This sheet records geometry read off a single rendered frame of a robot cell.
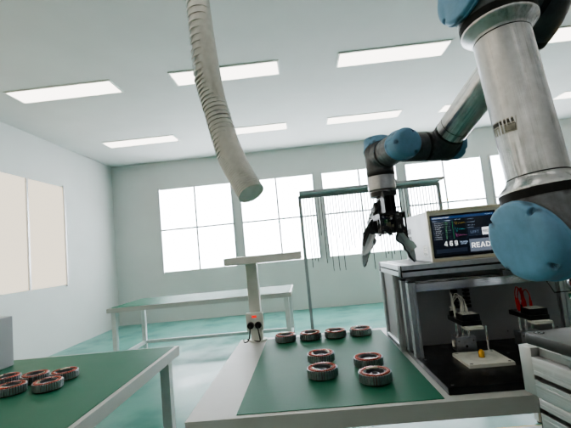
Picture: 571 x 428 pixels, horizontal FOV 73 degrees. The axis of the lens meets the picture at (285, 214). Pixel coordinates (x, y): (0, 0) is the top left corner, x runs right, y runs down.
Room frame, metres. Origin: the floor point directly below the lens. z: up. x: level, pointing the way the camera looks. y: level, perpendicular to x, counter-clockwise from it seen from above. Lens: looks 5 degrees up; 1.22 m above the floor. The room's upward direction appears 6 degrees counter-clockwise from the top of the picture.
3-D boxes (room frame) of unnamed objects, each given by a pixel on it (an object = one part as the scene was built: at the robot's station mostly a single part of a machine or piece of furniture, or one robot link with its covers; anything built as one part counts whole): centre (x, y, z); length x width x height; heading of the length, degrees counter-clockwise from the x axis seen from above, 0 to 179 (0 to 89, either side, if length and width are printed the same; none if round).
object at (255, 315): (2.00, 0.12, 0.98); 0.37 x 0.35 x 0.46; 88
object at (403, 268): (1.70, -0.77, 1.09); 0.68 x 0.44 x 0.05; 88
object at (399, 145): (0.96, -0.31, 1.45); 0.11 x 0.11 x 0.08; 14
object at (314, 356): (1.63, -0.09, 0.77); 0.11 x 0.11 x 0.04
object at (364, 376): (1.35, -0.25, 0.77); 0.11 x 0.11 x 0.04
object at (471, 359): (1.39, -0.64, 0.78); 0.15 x 0.15 x 0.01; 88
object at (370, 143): (1.05, -0.27, 1.45); 0.09 x 0.08 x 0.11; 14
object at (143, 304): (4.81, 1.06, 0.37); 2.10 x 0.90 x 0.75; 88
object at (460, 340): (1.53, -0.64, 0.80); 0.07 x 0.05 x 0.06; 88
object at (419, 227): (1.71, -0.78, 1.22); 0.44 x 0.39 x 0.20; 88
